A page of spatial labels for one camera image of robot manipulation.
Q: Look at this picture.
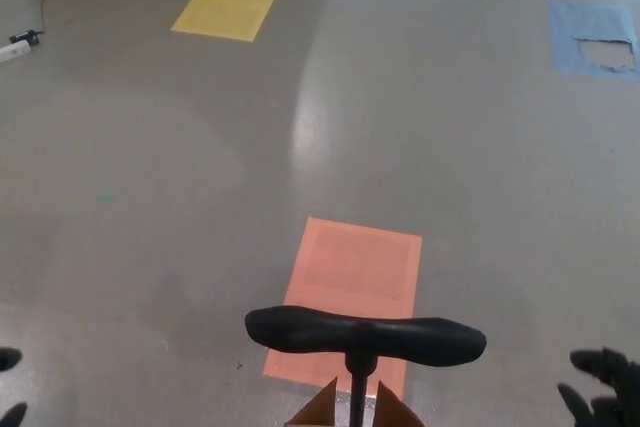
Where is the yellow paper sheet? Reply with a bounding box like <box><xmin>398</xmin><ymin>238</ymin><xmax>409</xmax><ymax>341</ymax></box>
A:
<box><xmin>170</xmin><ymin>0</ymin><xmax>287</xmax><ymax>43</ymax></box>

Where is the torn blue paper sheet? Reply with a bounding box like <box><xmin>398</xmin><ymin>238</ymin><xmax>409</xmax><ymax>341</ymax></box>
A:
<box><xmin>548</xmin><ymin>0</ymin><xmax>640</xmax><ymax>82</ymax></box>

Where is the orange paper sheet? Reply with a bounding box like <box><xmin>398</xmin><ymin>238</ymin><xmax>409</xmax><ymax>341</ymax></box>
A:
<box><xmin>262</xmin><ymin>217</ymin><xmax>424</xmax><ymax>391</ymax></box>

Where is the brown cardboard box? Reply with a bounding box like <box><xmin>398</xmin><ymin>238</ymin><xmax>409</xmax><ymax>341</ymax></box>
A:
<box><xmin>283</xmin><ymin>376</ymin><xmax>424</xmax><ymax>427</ymax></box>

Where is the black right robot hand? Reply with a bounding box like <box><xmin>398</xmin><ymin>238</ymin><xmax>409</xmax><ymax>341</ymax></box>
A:
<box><xmin>556</xmin><ymin>346</ymin><xmax>640</xmax><ymax>427</ymax></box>

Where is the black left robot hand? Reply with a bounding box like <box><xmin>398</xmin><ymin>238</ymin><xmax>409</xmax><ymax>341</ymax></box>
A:
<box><xmin>0</xmin><ymin>346</ymin><xmax>29</xmax><ymax>427</ymax></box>

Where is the white power strip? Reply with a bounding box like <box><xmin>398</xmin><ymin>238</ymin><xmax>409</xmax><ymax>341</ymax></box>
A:
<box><xmin>0</xmin><ymin>40</ymin><xmax>34</xmax><ymax>65</ymax></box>

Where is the black power plug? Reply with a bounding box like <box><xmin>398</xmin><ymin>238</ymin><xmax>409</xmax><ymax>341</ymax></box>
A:
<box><xmin>8</xmin><ymin>28</ymin><xmax>44</xmax><ymax>47</ymax></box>

